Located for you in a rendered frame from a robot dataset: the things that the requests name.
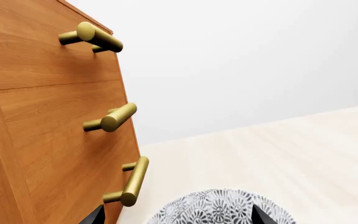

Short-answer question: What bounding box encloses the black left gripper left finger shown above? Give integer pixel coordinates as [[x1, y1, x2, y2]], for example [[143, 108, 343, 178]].
[[80, 203, 106, 224]]

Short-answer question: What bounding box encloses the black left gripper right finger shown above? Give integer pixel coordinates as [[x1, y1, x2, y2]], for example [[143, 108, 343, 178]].
[[251, 204, 280, 224]]

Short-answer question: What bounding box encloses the grey floral patterned plate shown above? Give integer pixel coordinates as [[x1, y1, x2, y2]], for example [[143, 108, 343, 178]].
[[145, 188, 298, 224]]

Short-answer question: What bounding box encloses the wooden drawer cabinet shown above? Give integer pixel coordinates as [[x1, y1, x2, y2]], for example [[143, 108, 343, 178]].
[[0, 0, 142, 224]]

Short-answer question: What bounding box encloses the brass bar drawer handle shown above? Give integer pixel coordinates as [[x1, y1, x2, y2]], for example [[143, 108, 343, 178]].
[[103, 156, 150, 207], [58, 21, 124, 54], [83, 102, 138, 133]]

